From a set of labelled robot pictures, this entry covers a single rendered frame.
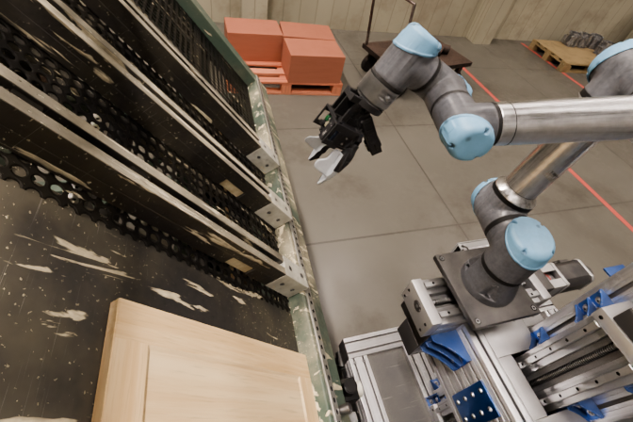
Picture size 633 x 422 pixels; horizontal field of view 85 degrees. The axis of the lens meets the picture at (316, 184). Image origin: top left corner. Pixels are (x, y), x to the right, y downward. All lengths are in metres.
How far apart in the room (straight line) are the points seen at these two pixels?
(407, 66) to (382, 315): 1.69
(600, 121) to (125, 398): 0.80
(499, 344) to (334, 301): 1.12
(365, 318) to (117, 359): 1.68
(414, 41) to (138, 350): 0.64
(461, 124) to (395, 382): 1.41
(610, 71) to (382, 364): 1.42
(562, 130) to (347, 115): 0.36
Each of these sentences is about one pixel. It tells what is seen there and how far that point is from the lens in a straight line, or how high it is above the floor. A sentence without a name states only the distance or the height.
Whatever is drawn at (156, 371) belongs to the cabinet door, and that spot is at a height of 1.28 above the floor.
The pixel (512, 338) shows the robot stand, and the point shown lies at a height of 0.95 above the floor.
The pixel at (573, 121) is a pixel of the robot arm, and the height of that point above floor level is 1.60.
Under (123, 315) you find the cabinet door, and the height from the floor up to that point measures 1.33.
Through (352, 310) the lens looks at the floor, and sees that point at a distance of 2.11.
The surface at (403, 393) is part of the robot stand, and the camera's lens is 1.82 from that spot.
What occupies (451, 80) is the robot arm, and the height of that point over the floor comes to 1.58.
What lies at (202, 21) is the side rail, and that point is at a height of 1.19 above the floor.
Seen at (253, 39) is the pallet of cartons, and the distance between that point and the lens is 3.66.
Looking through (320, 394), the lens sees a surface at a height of 0.90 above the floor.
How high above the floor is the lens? 1.85
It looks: 45 degrees down
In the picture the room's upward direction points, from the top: 13 degrees clockwise
